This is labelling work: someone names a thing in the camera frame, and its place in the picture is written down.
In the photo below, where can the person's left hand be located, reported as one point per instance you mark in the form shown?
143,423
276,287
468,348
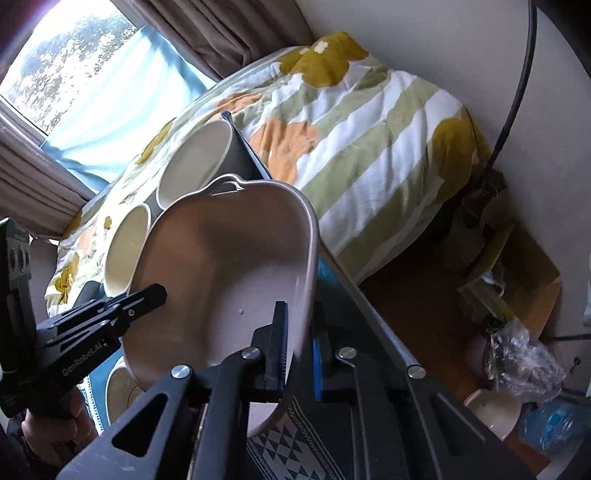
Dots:
60,438

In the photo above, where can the light blue cloth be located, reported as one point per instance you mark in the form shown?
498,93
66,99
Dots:
124,101

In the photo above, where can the blue white patterned tablecloth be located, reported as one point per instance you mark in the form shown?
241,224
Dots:
295,447

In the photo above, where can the teal towel mat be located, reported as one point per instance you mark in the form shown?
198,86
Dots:
328,277

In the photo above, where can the dark grey storage box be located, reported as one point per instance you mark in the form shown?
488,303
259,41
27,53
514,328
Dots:
244,157

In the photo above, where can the clear plastic bag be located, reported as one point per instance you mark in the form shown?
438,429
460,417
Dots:
526,360

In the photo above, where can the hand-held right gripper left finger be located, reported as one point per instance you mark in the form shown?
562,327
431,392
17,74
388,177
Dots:
280,355

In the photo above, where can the yellow green packaging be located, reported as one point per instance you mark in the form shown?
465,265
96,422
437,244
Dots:
494,263

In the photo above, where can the blue water bottle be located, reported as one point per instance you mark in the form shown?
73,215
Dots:
558,427

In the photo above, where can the cardboard box with clutter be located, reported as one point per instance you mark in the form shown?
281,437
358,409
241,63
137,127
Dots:
535,272

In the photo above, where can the floral striped blanket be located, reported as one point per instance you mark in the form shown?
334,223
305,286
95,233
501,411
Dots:
369,152

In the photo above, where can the cream cup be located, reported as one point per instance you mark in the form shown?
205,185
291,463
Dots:
194,170
124,249

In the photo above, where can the brown curtain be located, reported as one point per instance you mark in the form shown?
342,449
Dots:
221,32
41,184

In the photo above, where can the white bowl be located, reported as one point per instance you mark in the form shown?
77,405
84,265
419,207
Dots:
494,410

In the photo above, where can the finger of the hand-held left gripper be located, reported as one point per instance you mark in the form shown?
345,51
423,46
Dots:
87,355
115,307

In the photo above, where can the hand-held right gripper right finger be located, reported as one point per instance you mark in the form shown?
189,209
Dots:
317,374

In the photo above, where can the window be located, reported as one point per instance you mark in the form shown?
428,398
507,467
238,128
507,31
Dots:
60,60

